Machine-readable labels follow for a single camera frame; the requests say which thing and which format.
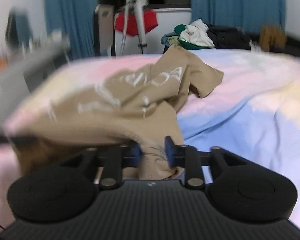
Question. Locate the blue curtain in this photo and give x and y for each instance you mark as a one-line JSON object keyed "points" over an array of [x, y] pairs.
{"points": [[75, 19], [250, 15]]}

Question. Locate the pile of clothes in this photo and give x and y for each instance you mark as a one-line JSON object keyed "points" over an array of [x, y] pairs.
{"points": [[198, 35]]}

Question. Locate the brown paper bag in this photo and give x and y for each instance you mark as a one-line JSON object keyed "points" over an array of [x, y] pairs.
{"points": [[272, 37]]}

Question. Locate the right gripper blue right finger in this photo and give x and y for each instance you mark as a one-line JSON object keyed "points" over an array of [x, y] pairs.
{"points": [[188, 158]]}

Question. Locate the left blue curtain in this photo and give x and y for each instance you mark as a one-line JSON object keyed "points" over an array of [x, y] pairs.
{"points": [[75, 19]]}

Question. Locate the right blue curtain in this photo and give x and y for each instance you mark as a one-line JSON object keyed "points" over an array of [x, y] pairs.
{"points": [[250, 15]]}

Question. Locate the white dresser desk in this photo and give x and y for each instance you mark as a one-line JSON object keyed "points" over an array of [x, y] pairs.
{"points": [[26, 73]]}

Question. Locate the silver tripod stand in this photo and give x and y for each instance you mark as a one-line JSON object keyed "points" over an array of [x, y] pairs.
{"points": [[138, 7]]}

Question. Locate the grey chair back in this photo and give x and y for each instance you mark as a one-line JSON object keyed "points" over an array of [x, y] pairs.
{"points": [[103, 30]]}

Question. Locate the wavy blue mirror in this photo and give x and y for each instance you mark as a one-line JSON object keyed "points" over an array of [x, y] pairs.
{"points": [[18, 30]]}

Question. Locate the pastel tie-dye bed sheet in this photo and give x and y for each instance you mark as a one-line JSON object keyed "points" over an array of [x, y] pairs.
{"points": [[254, 112]]}

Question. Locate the red garment on rack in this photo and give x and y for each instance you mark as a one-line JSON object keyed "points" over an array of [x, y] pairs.
{"points": [[150, 21]]}

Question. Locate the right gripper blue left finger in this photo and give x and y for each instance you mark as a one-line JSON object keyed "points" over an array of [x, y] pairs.
{"points": [[113, 160]]}

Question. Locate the tan t-shirt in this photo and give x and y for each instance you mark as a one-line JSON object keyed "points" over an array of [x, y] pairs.
{"points": [[114, 101]]}

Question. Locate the black armchair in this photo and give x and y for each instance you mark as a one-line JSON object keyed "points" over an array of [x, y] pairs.
{"points": [[292, 45]]}

